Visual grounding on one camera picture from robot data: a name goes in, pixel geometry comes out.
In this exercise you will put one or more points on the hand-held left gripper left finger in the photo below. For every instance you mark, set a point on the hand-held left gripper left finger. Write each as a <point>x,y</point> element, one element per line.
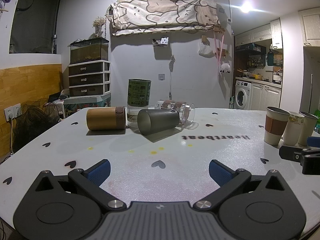
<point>99,172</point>

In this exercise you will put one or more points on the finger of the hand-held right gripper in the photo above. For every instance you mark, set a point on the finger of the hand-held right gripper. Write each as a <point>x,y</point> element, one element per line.
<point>314,141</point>
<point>290,153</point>

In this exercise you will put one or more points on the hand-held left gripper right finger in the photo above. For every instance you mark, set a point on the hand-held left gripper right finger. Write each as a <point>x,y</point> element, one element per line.
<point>220,172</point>

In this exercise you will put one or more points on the grey paper cup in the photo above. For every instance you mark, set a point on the grey paper cup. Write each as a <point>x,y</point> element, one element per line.
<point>307,128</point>

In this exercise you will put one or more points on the white cartoon paper cup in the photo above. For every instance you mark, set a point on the white cartoon paper cup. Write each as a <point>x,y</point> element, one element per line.
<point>293,128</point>

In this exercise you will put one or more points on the white cup brown sleeve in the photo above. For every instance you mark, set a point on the white cup brown sleeve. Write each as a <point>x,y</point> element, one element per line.
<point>275,127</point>

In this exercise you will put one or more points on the bamboo cup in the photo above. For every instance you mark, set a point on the bamboo cup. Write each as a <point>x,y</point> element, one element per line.
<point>102,118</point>

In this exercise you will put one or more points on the ribbed glass cup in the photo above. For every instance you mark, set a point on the ribbed glass cup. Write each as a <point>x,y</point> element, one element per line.
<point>132,116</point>

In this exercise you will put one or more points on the clear glass cup brown band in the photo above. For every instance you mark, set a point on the clear glass cup brown band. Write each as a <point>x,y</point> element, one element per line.
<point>183,110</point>

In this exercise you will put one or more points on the dark grey cup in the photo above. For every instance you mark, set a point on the dark grey cup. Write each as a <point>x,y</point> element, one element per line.
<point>157,121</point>

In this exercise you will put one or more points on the green printed tin cup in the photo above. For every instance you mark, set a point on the green printed tin cup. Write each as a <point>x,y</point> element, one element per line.
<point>139,92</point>

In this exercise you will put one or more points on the white kitchen base cabinet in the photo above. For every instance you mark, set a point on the white kitchen base cabinet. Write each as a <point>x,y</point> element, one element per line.
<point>265,96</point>

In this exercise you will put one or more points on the white washing machine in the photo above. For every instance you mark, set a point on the white washing machine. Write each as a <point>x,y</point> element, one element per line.
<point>242,95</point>

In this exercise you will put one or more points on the black netting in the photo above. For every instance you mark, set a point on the black netting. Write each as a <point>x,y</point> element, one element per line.
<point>32,125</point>

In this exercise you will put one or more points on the white plastic drawer unit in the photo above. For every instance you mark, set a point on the white plastic drawer unit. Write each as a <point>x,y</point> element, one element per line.
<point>88,78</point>

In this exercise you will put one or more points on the white plush toy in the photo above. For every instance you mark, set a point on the white plush toy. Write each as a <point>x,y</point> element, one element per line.
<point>225,68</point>

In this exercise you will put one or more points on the glass fish tank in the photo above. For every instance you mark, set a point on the glass fish tank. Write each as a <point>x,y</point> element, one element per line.
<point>88,52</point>

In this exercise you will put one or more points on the pink hanging ribbon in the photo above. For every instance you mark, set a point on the pink hanging ribbon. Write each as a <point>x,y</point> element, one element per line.
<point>220,50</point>

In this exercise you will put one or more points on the white hanging bag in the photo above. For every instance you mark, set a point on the white hanging bag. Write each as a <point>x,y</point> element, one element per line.
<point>205,48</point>

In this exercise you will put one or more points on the vase with dried flowers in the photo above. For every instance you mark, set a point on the vase with dried flowers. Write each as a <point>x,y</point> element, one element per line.
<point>99,26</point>

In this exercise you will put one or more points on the printed blanket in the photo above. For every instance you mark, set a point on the printed blanket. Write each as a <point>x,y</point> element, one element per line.
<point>165,12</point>

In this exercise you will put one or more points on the white wall socket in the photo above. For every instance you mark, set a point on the white wall socket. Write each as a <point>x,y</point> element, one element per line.
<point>12,111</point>

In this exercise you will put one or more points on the wall switch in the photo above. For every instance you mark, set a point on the wall switch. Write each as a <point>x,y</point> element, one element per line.
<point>162,77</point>

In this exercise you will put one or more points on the white kitchen wall cabinets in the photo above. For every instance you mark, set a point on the white kitchen wall cabinets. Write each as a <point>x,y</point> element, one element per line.
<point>257,33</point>

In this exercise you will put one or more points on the small wall shelf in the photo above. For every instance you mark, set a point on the small wall shelf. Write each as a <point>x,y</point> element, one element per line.
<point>160,42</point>

